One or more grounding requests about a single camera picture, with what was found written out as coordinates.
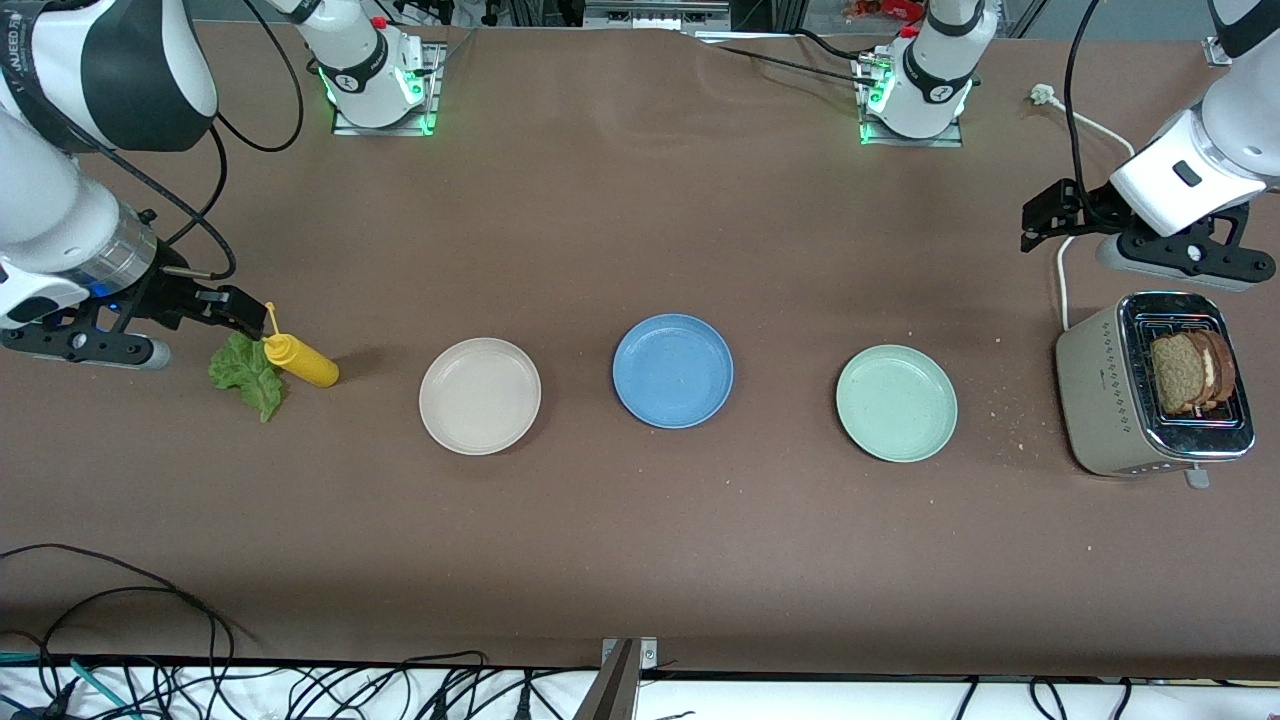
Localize yellow squeeze bottle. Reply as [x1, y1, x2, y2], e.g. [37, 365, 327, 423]
[262, 302, 341, 389]

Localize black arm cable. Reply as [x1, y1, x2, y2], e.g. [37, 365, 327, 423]
[95, 0, 306, 283]
[1063, 0, 1106, 196]

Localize white toaster power cable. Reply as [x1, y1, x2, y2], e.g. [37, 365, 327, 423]
[1030, 83, 1138, 331]

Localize beige chrome toaster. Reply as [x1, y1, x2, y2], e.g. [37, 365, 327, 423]
[1055, 291, 1257, 489]

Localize brown bread slice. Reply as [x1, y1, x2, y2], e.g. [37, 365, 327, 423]
[1195, 328, 1238, 411]
[1150, 333, 1208, 416]

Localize beige plate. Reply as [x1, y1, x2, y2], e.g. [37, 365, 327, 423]
[419, 337, 543, 457]

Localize blue plate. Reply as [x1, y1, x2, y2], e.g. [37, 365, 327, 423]
[612, 313, 735, 430]

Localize grey metal bracket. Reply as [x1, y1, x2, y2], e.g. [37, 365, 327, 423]
[583, 0, 731, 31]

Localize teal cable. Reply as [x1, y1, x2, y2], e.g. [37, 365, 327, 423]
[0, 650, 146, 720]

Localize mint green plate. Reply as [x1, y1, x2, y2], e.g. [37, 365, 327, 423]
[836, 344, 959, 464]

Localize black loose cable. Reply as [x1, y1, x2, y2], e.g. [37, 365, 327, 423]
[0, 543, 241, 720]
[40, 586, 219, 720]

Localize green lettuce leaf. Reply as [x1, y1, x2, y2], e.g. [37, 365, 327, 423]
[208, 332, 286, 423]

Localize aluminium camera post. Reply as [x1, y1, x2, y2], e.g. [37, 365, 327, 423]
[572, 637, 661, 720]

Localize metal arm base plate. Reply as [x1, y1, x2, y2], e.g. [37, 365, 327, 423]
[332, 42, 446, 136]
[858, 50, 966, 148]

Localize black base cable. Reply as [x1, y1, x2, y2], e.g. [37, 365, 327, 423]
[700, 28, 881, 86]

